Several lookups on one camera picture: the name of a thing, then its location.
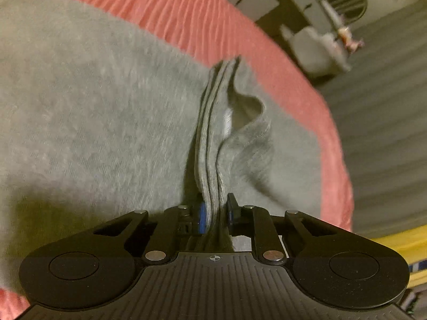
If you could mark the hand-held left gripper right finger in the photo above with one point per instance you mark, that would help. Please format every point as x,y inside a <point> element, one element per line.
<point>232,215</point>

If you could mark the yellow bedding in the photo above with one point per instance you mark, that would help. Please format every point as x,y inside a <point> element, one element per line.
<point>410,250</point>

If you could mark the grey pants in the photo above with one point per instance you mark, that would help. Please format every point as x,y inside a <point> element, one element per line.
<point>100,106</point>

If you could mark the grey upholstered chair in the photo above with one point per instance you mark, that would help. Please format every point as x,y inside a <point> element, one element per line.
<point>313,53</point>

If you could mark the pink plush toy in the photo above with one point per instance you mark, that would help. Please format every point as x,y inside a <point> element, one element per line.
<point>348,38</point>

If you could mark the pink ribbed blanket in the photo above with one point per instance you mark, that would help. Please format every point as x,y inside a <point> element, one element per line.
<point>200,16</point>

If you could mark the grey vanity desk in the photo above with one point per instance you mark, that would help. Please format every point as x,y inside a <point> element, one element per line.
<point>293,3</point>

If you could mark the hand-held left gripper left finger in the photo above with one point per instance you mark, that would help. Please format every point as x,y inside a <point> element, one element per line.
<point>201,218</point>

